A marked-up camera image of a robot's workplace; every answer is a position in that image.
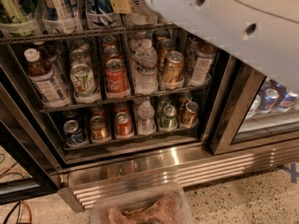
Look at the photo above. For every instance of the blue white can top shelf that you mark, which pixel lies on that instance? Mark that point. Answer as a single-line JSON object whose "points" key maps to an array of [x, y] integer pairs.
{"points": [[100, 13]]}

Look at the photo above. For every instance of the tea bottle shelf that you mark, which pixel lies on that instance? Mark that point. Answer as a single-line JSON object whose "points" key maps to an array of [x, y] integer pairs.
{"points": [[201, 62], [47, 80]]}

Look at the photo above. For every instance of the water bottle middle shelf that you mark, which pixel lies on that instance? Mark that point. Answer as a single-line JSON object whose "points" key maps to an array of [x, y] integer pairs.
{"points": [[146, 68]]}

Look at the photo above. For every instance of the gold can bottom shelf left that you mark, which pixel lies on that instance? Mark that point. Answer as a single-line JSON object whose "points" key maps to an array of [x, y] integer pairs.
{"points": [[99, 129]]}

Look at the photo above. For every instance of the red coca-cola can middle shelf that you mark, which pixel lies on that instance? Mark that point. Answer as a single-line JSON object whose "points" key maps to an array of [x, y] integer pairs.
{"points": [[116, 79]]}

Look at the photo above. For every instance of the blue pepsi can bottom shelf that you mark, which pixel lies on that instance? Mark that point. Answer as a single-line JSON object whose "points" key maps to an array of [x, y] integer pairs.
{"points": [[74, 134]]}

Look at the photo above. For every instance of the gold can bottom shelf right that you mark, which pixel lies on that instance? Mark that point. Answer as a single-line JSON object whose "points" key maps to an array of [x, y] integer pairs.
{"points": [[190, 113]]}

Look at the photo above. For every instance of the pepsi can behind glass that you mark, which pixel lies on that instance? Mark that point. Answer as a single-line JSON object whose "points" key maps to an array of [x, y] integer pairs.
{"points": [[286, 100], [268, 99]]}

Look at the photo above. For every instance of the green can top shelf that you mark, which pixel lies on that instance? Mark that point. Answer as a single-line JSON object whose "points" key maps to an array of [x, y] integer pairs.
{"points": [[18, 17]]}

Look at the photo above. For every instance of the green can shelf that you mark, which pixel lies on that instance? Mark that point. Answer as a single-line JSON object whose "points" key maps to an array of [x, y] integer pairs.
{"points": [[169, 118], [18, 17]]}

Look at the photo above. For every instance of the gold can middle shelf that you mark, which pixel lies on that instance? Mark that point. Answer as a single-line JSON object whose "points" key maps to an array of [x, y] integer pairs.
{"points": [[173, 65]]}

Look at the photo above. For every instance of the water bottle shelf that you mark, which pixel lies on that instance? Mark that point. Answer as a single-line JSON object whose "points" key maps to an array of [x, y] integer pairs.
{"points": [[146, 68], [145, 119]]}

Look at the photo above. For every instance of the left open fridge door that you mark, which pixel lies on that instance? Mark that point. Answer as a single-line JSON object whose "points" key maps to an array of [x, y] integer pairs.
{"points": [[21, 141]]}

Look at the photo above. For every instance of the clear plastic container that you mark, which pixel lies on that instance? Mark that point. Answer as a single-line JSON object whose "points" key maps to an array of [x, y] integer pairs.
{"points": [[164, 204]]}

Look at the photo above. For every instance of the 7up can middle shelf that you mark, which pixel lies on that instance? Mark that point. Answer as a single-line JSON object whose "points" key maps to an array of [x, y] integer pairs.
{"points": [[84, 83]]}

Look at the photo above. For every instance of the right glass fridge door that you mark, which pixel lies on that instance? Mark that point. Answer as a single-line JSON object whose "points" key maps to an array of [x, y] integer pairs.
{"points": [[240, 125]]}

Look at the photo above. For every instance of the green can bottom shelf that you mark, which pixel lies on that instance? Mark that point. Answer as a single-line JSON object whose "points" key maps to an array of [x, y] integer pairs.
{"points": [[169, 118]]}

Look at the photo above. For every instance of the tea bottle left middle shelf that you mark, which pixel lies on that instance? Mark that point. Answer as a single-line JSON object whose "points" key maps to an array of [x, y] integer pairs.
{"points": [[47, 80]]}

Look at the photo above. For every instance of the water bottle bottom shelf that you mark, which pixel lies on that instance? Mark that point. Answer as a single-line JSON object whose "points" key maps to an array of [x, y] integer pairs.
{"points": [[145, 119]]}

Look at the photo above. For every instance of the red can bottom shelf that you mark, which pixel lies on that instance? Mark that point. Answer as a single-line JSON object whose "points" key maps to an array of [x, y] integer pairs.
{"points": [[123, 125]]}

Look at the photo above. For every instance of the silver blue can top shelf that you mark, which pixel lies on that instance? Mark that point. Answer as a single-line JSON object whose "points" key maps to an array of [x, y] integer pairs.
{"points": [[61, 16]]}

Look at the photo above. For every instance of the stainless steel fridge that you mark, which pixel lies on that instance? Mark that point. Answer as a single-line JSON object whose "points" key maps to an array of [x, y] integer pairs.
{"points": [[116, 166]]}

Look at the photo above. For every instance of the gold can shelf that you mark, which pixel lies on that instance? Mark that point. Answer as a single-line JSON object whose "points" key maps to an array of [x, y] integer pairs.
{"points": [[173, 65], [99, 129], [190, 113]]}

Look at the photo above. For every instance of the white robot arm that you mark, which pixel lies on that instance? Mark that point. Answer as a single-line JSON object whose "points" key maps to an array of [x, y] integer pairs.
{"points": [[261, 33]]}

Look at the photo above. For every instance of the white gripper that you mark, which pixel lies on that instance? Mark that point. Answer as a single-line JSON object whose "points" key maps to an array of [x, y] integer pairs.
{"points": [[144, 4]]}

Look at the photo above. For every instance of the tea bottle right middle shelf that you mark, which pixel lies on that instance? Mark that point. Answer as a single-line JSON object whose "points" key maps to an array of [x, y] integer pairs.
{"points": [[201, 62]]}

